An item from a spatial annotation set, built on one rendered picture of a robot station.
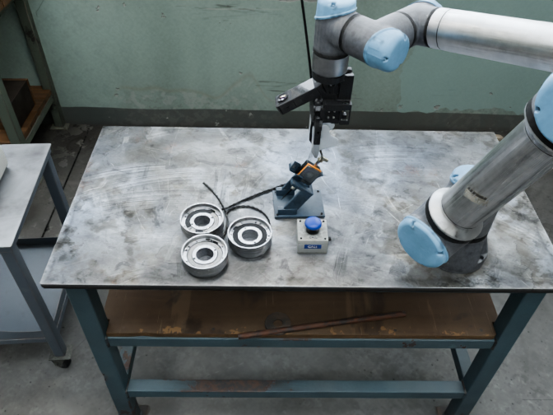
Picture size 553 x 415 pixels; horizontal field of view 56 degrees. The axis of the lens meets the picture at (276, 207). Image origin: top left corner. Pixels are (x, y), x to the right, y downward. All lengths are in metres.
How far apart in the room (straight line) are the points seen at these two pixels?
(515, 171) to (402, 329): 0.68
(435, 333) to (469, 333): 0.09
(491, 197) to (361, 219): 0.46
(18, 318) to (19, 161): 0.54
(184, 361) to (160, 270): 0.83
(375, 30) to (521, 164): 0.34
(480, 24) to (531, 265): 0.60
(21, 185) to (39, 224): 0.89
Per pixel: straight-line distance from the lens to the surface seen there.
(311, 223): 1.20
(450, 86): 3.01
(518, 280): 1.32
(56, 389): 2.06
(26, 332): 1.91
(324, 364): 1.99
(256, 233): 1.24
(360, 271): 1.21
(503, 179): 0.91
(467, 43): 1.02
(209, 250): 1.21
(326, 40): 1.05
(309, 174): 1.26
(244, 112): 2.94
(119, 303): 1.50
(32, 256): 2.17
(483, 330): 1.52
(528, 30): 0.98
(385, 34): 0.98
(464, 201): 0.98
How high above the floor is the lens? 1.73
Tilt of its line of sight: 44 degrees down
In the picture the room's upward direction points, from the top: 2 degrees clockwise
